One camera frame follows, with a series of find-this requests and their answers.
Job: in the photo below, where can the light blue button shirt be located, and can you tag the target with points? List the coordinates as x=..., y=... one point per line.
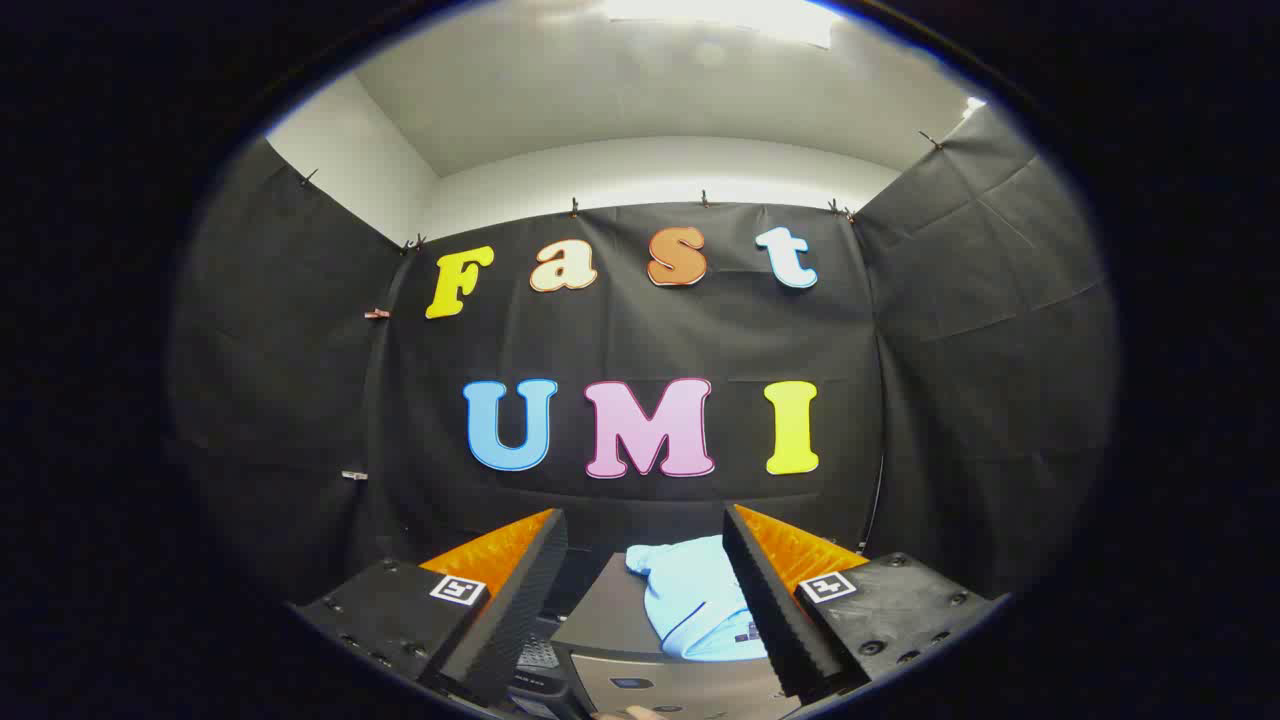
x=690, y=600

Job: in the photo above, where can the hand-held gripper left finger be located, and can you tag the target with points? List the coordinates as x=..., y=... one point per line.
x=520, y=610

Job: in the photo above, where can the grey cabinet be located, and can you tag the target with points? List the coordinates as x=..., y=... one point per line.
x=610, y=612

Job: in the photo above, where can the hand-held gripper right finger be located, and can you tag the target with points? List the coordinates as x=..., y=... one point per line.
x=765, y=600

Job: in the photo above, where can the grey washing machine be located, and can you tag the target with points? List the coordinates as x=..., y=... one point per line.
x=540, y=658

